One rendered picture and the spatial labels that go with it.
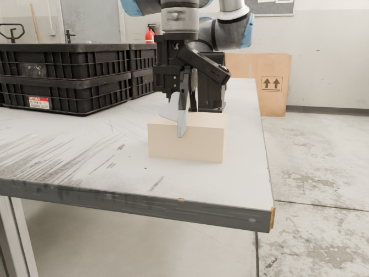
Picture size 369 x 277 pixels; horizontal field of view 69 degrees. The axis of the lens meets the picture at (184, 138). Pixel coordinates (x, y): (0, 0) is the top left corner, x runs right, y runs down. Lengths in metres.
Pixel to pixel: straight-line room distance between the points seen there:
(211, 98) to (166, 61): 0.41
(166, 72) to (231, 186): 0.26
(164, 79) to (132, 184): 0.22
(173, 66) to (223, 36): 0.52
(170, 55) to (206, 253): 1.02
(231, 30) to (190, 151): 0.58
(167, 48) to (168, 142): 0.19
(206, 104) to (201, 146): 0.42
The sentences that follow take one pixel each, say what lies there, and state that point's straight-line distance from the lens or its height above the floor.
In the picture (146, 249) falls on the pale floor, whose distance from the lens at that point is 1.41.
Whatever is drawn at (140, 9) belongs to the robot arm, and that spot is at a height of 1.01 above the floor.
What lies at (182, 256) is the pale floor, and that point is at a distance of 1.37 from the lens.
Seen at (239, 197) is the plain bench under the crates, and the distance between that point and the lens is 0.45.
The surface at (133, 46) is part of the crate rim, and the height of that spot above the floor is 0.92.
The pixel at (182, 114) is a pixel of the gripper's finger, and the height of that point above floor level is 0.80.
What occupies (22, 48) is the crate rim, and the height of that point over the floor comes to 0.92.
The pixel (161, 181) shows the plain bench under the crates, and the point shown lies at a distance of 0.49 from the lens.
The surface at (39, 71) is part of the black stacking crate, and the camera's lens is 1.04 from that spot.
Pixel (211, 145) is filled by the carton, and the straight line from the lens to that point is 0.55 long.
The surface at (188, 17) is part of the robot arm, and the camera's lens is 0.56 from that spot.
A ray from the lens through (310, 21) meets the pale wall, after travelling 4.08.
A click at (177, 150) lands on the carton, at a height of 0.72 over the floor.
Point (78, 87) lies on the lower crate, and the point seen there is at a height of 0.80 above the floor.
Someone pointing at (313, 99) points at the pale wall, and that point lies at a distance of 4.18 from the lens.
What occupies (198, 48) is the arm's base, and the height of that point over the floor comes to 0.92.
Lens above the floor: 0.93
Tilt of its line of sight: 20 degrees down
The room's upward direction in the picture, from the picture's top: straight up
